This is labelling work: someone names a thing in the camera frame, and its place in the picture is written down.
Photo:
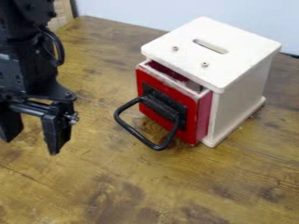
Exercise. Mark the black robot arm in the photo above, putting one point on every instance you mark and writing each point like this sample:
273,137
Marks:
24,30

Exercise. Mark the white wooden box cabinet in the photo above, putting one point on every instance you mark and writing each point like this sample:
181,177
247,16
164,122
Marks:
239,56

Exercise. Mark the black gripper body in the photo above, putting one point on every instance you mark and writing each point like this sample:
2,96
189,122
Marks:
29,88

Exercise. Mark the right screw on box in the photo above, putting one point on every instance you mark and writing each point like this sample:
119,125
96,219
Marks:
204,64

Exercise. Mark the red drawer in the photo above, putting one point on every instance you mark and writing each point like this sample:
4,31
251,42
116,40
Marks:
184,96

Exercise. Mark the screw on box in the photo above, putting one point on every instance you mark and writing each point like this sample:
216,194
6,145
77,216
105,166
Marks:
204,64
175,48

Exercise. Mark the black metal drawer handle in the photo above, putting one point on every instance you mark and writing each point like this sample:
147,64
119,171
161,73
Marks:
164,110

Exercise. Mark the left screw on box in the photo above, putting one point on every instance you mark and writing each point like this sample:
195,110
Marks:
175,48

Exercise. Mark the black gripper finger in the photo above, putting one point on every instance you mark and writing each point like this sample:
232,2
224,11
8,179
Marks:
56,130
10,123

